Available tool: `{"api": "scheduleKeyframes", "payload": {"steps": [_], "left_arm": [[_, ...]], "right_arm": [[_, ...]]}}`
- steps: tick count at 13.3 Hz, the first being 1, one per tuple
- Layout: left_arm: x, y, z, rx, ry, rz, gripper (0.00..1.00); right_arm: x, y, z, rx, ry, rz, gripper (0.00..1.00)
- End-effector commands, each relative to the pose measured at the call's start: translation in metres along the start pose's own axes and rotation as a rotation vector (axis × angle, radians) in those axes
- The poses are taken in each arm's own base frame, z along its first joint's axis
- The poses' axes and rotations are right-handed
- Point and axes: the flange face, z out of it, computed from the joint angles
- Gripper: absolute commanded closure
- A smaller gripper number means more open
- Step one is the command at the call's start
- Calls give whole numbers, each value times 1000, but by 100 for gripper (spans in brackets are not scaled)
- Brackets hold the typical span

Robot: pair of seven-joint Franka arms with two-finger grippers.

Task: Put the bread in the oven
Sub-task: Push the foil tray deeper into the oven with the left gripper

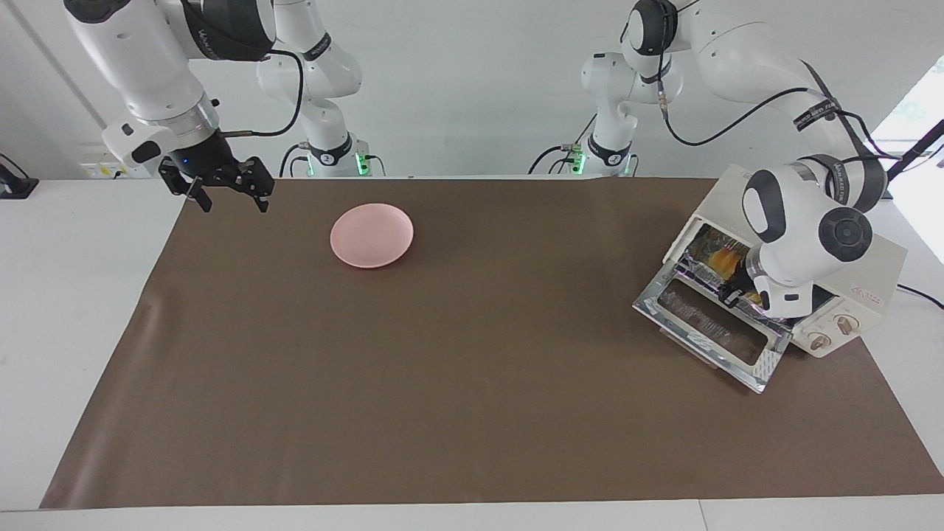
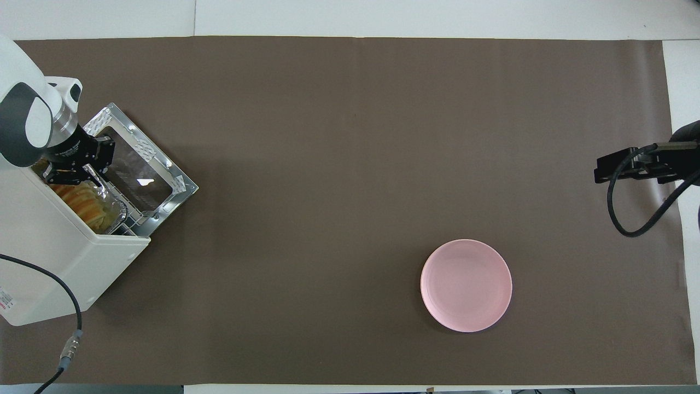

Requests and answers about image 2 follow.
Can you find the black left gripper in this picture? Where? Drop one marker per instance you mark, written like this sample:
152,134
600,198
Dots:
71,148

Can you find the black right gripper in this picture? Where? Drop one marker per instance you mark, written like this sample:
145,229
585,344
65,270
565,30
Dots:
683,153

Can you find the glazed bread loaf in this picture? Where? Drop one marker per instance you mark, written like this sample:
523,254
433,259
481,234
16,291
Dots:
90,208

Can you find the aluminium foil tray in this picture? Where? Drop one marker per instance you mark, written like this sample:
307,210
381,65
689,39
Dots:
112,210

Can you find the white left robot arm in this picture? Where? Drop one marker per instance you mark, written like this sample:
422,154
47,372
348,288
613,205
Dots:
27,109

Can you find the white toaster oven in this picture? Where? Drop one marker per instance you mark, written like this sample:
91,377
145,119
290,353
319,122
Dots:
44,262

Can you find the red white oven label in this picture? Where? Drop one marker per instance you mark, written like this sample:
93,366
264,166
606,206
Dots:
4,301

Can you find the pink round plate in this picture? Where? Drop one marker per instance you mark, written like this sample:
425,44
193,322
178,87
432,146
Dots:
465,284

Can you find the brown paper table mat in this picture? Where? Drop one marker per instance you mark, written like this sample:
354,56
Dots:
328,164

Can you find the glass oven door, metal frame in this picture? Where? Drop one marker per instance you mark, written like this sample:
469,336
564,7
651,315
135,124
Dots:
142,169

